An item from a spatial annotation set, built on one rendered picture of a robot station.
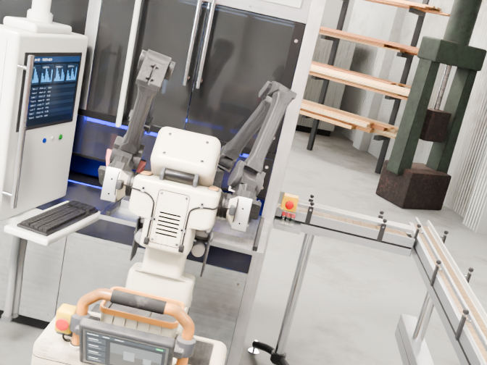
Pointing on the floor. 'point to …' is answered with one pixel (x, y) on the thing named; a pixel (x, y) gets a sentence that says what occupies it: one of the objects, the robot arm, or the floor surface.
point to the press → (433, 114)
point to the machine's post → (278, 173)
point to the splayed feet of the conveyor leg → (268, 353)
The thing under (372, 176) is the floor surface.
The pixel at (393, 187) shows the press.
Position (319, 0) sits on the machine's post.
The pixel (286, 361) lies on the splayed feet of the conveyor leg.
